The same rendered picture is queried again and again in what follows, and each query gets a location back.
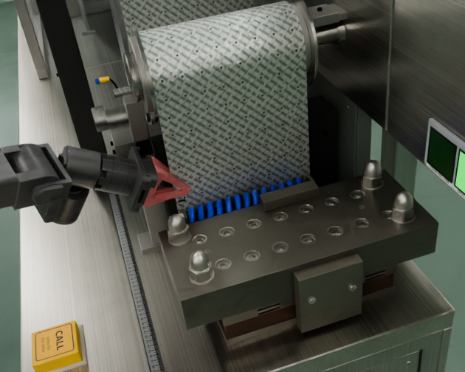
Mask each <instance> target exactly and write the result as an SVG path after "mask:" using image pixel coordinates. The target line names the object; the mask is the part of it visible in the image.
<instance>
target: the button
mask: <svg viewBox="0 0 465 372"><path fill-rule="evenodd" d="M78 362H82V353H81V346H80V335H79V328H78V325H77V323H76V321H75V320H73V321H69V322H67V323H62V324H60V325H55V326H53V327H50V328H45V329H43V330H40V331H36V332H32V366H33V369H34V371H35V372H49V371H53V370H56V369H59V368H62V367H66V366H68V365H72V364H75V363H78Z"/></svg>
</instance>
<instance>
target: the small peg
mask: <svg viewBox="0 0 465 372"><path fill-rule="evenodd" d="M113 93H114V97H115V98H118V97H123V96H128V95H131V94H133V92H132V88H131V86H124V87H122V88H118V89H113Z"/></svg>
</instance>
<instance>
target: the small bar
mask: <svg viewBox="0 0 465 372"><path fill-rule="evenodd" d="M318 196H319V187H318V186H317V185H316V183H315V182H314V181H313V180H311V181H308V182H304V183H300V184H298V185H293V186H290V187H285V188H282V189H279V190H274V191H271V192H268V193H264V194H261V195H259V198H260V204H261V206H262V208H263V209H264V211H267V210H272V209H275V208H278V207H282V206H286V205H289V204H294V203H296V202H301V201H304V200H307V199H312V198H314V197H318Z"/></svg>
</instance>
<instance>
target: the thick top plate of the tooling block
mask: <svg viewBox="0 0 465 372"><path fill-rule="evenodd" d="M381 172H382V181H383V182H384V185H383V187H382V188H380V189H378V190H367V189H365V188H363V187H362V186H361V181H362V180H363V175H362V176H357V177H354V178H351V179H346V180H343V181H341V182H336V183H333V184H330V185H325V186H322V187H319V196H318V197H314V198H312V199H307V200H304V201H299V202H296V203H294V204H289V205H286V206H282V207H278V208H275V209H272V210H267V211H264V209H263V208H262V206H261V204H257V205H253V206H251V207H246V208H243V209H240V210H235V211H232V212H229V213H225V214H221V215H219V216H214V217H211V218H206V219H203V220H201V221H195V222H193V223H189V224H187V225H188V226H189V230H190V233H191V235H192V238H191V240H190V241H189V242H188V243H187V244H185V245H182V246H174V245H172V244H170V243H169V241H168V230H163V231H161V232H158V236H159V242H160V245H161V248H162V254H163V258H164V261H165V265H166V267H167V270H168V274H169V277H170V281H171V283H172V286H173V290H174V292H175V295H176V299H177V301H178V304H179V308H180V311H181V313H182V317H183V320H184V322H185V326H186V329H187V330H189V329H192V328H196V327H199V326H202V325H206V324H208V323H212V322H215V321H217V320H222V319H224V318H227V317H231V316H234V315H237V314H240V313H243V312H246V311H250V310H253V309H257V308H260V307H262V306H266V305H269V304H272V303H276V302H278V301H281V300H285V299H288V298H290V297H294V296H295V282H294V272H297V271H300V270H302V269H307V268H309V267H312V266H316V265H319V264H324V263H326V262H329V261H333V260H336V259H338V258H343V257H345V256H348V255H353V254H355V253H357V254H358V255H359V257H360V258H361V259H362V260H363V275H365V274H368V273H370V272H375V271H377V270H380V269H384V268H386V267H389V266H393V265H396V264H400V263H403V262H405V261H409V260H412V259H415V258H419V257H421V256H424V255H429V254H431V253H434V252H435V247H436V241H437V234H438V224H439V223H438V221H437V220H436V219H434V218H433V217H432V216H431V215H430V214H429V213H428V212H427V211H426V210H425V209H424V208H423V207H422V206H421V205H420V204H419V203H418V202H417V201H416V200H415V199H414V198H413V203H414V213H415V215H416V218H415V220H414V221H413V222H411V223H409V224H399V223H396V222H395V221H393V220H392V219H391V217H390V213H391V212H392V211H393V203H394V202H395V198H396V196H397V194H398V193H400V192H402V191H406V190H405V189H404V188H403V187H402V186H401V185H400V184H399V183H398V182H397V181H396V180H395V179H394V178H393V177H392V176H391V175H390V174H389V173H388V172H387V171H386V170H385V169H383V170H381ZM197 250H200V251H202V252H204V253H205V254H206V255H207V257H208V260H209V261H210V262H211V263H212V267H213V271H214V273H215V277H214V278H213V280H212V281H211V282H210V283H208V284H205V285H202V286H198V285H195V284H193V283H191V282H190V279H189V270H188V268H189V266H190V256H191V255H192V253H193V252H195V251H197Z"/></svg>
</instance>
